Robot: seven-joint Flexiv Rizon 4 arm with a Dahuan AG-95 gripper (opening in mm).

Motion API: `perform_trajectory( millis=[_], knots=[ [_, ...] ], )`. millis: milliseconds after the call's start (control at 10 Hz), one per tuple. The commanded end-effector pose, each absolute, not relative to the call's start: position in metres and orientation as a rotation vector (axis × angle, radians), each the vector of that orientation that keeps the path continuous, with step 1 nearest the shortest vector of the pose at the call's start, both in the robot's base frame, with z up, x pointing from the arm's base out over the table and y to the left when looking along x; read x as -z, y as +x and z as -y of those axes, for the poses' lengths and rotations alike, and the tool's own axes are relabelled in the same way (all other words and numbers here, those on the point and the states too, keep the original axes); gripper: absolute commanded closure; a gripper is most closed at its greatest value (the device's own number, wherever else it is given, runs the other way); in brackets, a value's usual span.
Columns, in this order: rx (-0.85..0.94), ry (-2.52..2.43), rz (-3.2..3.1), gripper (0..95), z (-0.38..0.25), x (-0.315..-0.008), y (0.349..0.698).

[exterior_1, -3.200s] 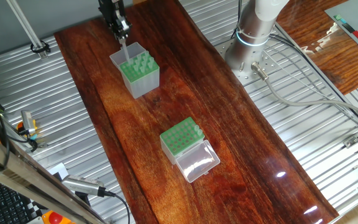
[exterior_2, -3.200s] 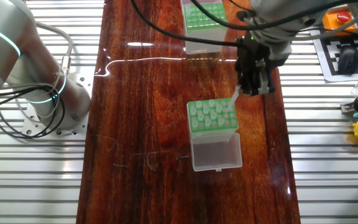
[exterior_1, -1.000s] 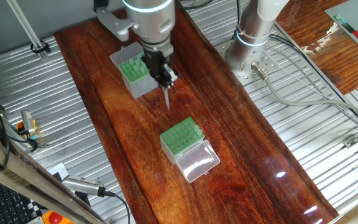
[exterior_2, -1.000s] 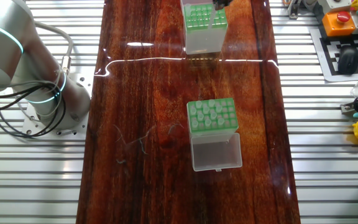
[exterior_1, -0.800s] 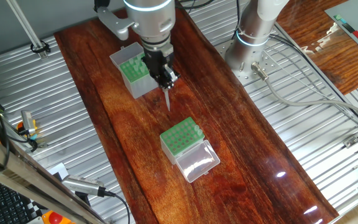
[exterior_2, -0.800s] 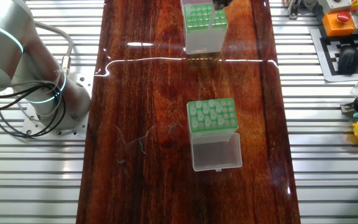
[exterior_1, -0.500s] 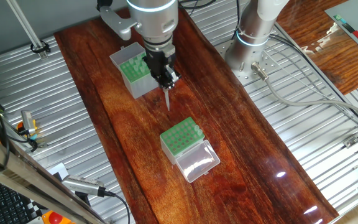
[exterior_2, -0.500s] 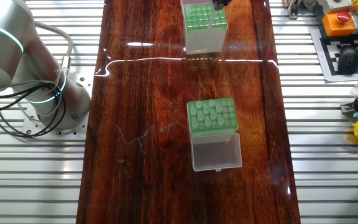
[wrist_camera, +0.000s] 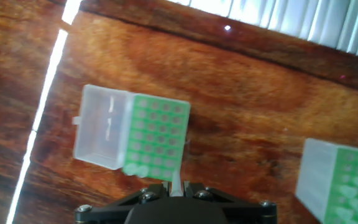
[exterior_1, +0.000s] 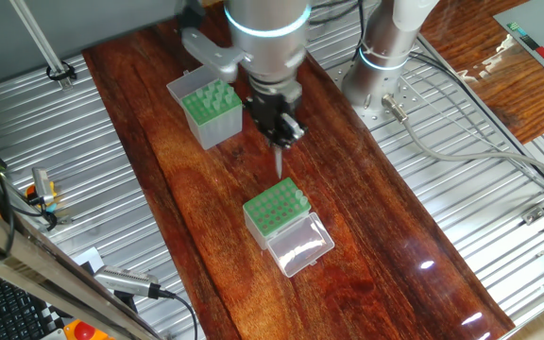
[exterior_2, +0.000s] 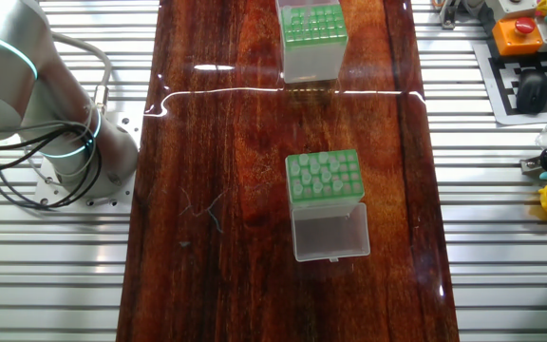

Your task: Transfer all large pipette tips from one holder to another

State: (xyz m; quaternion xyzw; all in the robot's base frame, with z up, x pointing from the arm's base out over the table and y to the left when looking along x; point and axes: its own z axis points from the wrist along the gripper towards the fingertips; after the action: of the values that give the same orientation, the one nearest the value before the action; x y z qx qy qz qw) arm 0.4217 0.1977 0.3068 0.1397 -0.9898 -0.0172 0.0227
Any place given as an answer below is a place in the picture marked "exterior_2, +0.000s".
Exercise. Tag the yellow button box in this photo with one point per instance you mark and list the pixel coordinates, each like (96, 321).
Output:
(511, 45)

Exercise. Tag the tall translucent green tip box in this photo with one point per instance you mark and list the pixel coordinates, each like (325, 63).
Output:
(330, 235)

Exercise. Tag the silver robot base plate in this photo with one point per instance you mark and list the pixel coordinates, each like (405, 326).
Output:
(128, 126)

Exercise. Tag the red emergency stop button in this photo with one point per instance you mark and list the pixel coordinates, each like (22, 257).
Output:
(524, 24)

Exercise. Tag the low green rack tip box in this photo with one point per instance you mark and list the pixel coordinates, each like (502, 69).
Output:
(311, 66)

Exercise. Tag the glossy brown wooden board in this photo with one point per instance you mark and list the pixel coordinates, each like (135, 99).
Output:
(231, 261)

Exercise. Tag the black computer mouse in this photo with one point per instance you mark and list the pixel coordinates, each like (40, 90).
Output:
(532, 92)

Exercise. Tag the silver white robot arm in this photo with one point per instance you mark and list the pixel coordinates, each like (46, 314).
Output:
(7, 71)

